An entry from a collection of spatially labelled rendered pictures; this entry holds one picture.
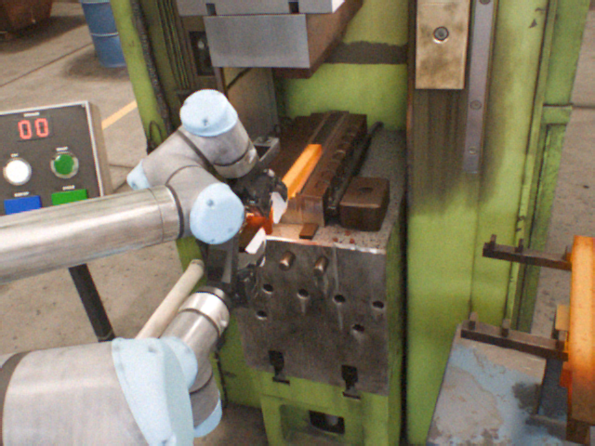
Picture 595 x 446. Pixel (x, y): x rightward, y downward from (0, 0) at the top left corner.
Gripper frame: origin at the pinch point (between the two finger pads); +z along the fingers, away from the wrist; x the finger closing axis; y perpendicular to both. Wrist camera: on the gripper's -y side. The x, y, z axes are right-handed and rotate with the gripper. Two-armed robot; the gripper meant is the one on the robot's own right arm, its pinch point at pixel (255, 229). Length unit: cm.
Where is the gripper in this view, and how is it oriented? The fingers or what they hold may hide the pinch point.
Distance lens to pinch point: 106.1
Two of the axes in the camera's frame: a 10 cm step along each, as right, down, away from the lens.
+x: 9.4, 0.9, -3.4
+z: 3.3, -5.3, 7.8
